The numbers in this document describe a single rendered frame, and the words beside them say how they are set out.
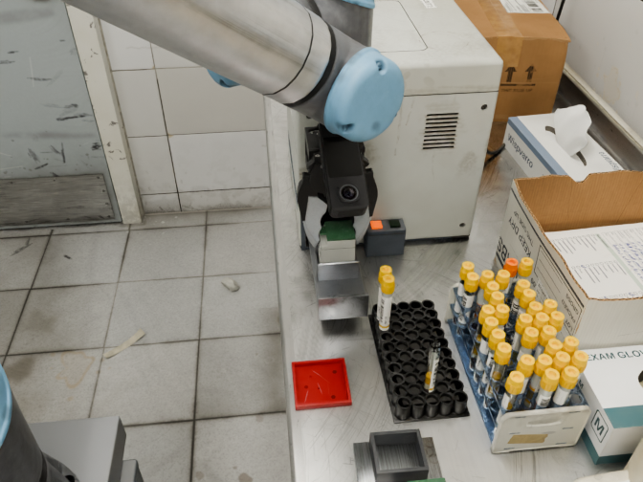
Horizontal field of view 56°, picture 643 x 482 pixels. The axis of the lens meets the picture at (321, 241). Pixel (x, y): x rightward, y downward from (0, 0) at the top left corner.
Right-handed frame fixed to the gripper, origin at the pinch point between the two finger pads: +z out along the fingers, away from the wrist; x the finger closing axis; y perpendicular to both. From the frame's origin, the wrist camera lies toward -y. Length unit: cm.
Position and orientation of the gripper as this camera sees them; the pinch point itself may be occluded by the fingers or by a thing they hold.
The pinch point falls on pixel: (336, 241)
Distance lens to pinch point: 83.3
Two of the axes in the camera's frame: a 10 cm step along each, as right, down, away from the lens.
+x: -9.9, 0.7, -0.8
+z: 0.0, 7.7, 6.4
